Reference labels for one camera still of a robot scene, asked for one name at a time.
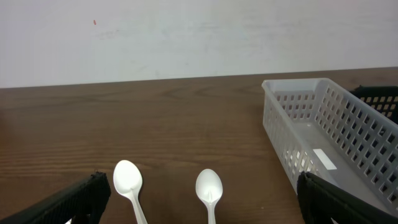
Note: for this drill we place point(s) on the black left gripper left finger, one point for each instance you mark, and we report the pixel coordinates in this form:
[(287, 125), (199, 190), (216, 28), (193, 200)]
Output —
[(82, 202)]

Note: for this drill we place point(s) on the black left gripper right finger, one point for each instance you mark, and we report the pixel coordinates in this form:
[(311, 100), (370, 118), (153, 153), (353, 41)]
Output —
[(323, 202)]

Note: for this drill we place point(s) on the white plastic spoon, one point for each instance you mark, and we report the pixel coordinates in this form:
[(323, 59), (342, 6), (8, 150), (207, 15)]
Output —
[(128, 181), (209, 190)]

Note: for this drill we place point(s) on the clear perforated plastic basket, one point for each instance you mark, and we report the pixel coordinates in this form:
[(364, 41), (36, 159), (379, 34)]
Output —
[(317, 126)]

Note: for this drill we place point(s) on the black perforated plastic basket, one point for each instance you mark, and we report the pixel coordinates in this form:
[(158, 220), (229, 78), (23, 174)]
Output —
[(382, 98)]

